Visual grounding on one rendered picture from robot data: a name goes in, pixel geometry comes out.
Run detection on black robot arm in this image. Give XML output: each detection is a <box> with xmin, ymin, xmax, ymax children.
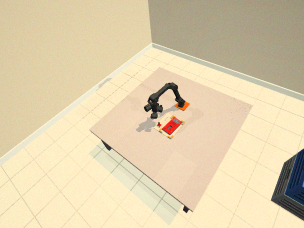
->
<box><xmin>144</xmin><ymin>82</ymin><xmax>186</xmax><ymax>113</ymax></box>

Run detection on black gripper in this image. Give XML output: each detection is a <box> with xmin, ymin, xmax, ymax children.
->
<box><xmin>150</xmin><ymin>103</ymin><xmax>159</xmax><ymax>119</ymax></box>

